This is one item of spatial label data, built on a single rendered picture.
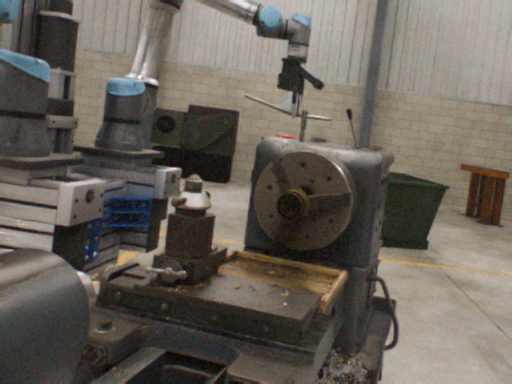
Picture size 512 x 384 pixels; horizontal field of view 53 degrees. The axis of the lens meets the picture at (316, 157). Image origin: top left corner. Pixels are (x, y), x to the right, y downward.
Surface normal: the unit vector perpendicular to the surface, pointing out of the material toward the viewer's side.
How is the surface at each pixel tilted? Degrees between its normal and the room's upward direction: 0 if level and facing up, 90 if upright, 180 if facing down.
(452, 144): 90
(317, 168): 90
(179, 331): 88
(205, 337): 88
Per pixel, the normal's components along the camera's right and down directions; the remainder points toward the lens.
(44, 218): -0.11, 0.04
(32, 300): 0.83, -0.52
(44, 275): 0.69, -0.70
